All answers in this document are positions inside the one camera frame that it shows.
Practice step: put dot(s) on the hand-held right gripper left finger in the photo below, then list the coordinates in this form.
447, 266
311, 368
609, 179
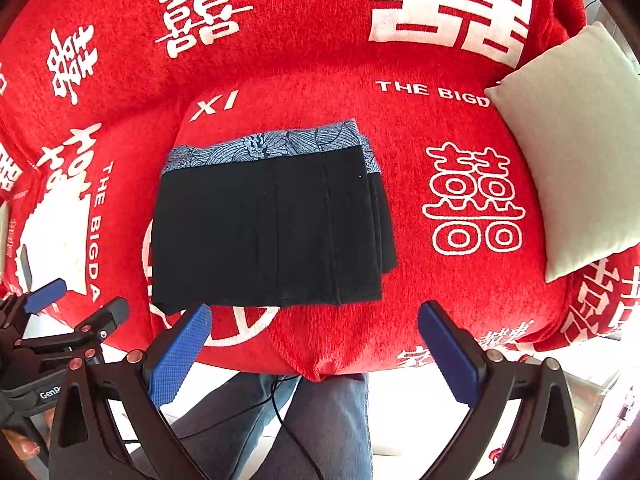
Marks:
176, 355

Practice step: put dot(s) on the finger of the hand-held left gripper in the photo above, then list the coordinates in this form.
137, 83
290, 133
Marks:
45, 294
107, 317

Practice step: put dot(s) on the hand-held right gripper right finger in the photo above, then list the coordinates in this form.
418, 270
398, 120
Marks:
450, 350

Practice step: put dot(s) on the black pants blue patterned waistband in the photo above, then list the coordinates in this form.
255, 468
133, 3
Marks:
270, 225

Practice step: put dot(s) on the person's left hand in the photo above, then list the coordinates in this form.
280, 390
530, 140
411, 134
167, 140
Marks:
22, 444

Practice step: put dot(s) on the person's blue jeans legs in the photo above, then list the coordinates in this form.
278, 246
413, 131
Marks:
330, 425

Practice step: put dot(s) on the pale grey-green cushion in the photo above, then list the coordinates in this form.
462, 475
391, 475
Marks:
565, 160

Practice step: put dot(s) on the red sofa with white characters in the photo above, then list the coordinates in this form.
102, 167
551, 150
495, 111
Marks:
310, 75

